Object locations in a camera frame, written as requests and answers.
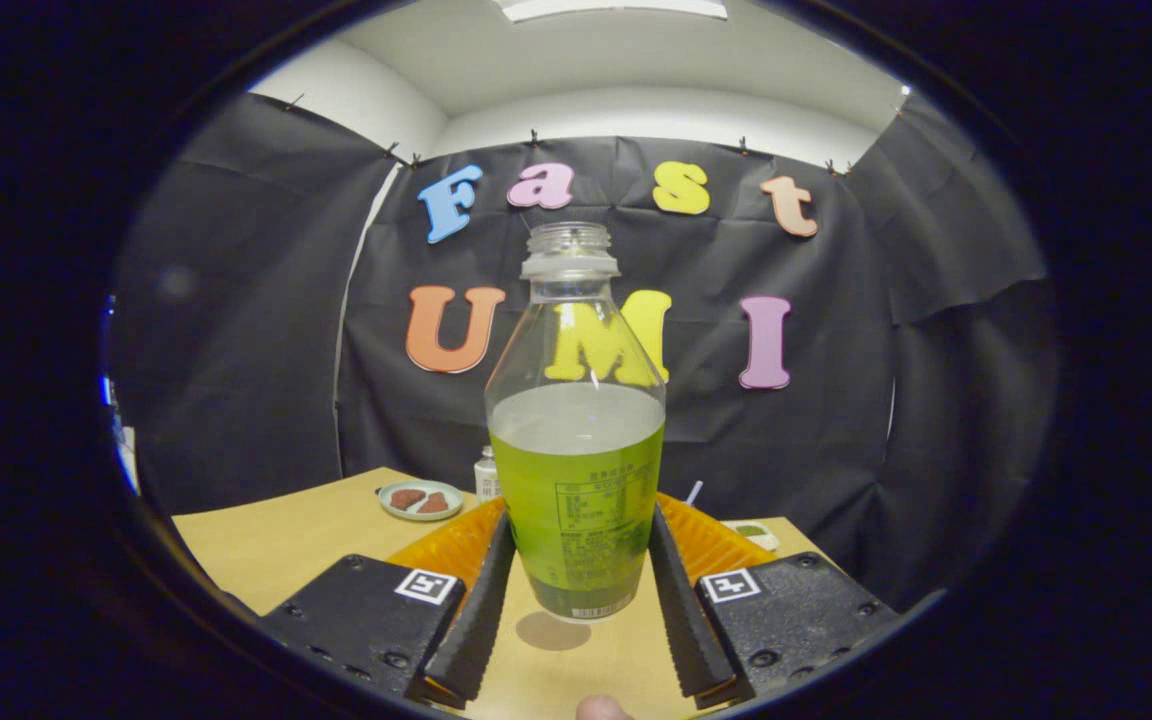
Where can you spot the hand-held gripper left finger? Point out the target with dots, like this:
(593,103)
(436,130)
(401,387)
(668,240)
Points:
(471,620)

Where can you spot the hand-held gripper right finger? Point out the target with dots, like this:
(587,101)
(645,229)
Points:
(686,620)

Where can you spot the clear bottle of green juice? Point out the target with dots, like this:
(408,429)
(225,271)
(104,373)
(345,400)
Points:
(576,490)

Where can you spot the white-labelled green drink bottle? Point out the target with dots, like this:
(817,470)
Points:
(486,478)

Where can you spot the white divided dish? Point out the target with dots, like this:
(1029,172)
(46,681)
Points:
(754,534)

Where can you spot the pale green plate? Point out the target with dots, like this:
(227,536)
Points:
(421,516)

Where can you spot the brown food piece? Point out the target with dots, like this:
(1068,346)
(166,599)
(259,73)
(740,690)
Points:
(406,498)
(434,503)

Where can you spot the wooden table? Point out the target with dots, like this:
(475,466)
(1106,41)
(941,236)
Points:
(266,540)

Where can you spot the black backdrop cloth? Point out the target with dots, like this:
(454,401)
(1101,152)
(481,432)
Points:
(236,350)

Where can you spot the ceiling light panel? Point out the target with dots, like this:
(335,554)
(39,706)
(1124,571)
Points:
(616,8)

